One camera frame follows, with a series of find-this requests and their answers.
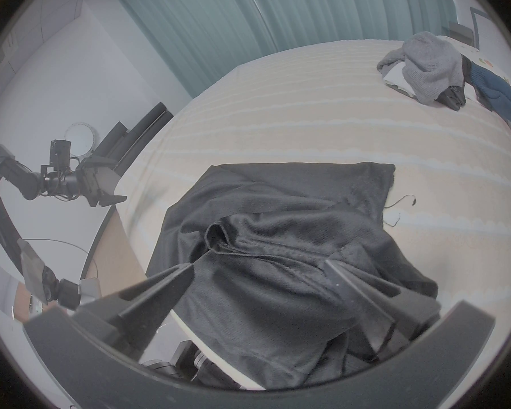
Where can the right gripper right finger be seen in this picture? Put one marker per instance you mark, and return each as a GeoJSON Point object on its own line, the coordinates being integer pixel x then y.
{"type": "Point", "coordinates": [387, 313]}

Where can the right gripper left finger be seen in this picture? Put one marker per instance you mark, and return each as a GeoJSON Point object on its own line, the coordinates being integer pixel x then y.
{"type": "Point", "coordinates": [140, 313]}

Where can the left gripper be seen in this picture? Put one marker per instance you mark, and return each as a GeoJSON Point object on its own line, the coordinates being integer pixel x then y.
{"type": "Point", "coordinates": [88, 185]}

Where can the black long-sleeved top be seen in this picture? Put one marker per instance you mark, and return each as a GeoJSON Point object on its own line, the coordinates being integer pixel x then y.
{"type": "Point", "coordinates": [281, 237]}

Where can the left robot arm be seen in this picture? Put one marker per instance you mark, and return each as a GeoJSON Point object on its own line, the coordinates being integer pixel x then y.
{"type": "Point", "coordinates": [30, 183]}

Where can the bed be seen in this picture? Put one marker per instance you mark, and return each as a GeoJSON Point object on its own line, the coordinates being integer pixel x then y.
{"type": "Point", "coordinates": [302, 113]}

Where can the black chest of drawers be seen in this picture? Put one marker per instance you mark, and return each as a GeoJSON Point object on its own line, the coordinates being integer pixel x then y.
{"type": "Point", "coordinates": [132, 136]}

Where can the black garment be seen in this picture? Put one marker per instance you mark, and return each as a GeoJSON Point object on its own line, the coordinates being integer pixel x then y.
{"type": "Point", "coordinates": [455, 96]}

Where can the dark blue garment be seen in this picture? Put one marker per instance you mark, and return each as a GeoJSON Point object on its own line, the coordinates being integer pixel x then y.
{"type": "Point", "coordinates": [500, 96]}

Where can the grey garment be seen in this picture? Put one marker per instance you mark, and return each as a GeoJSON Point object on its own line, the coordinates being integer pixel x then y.
{"type": "Point", "coordinates": [430, 62]}

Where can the white printed pillow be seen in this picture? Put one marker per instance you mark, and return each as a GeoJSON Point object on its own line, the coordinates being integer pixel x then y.
{"type": "Point", "coordinates": [485, 56]}

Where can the grey bedside table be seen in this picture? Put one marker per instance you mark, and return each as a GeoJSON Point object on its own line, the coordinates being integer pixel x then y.
{"type": "Point", "coordinates": [462, 32]}

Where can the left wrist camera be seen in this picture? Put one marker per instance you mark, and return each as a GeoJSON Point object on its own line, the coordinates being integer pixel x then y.
{"type": "Point", "coordinates": [60, 151]}

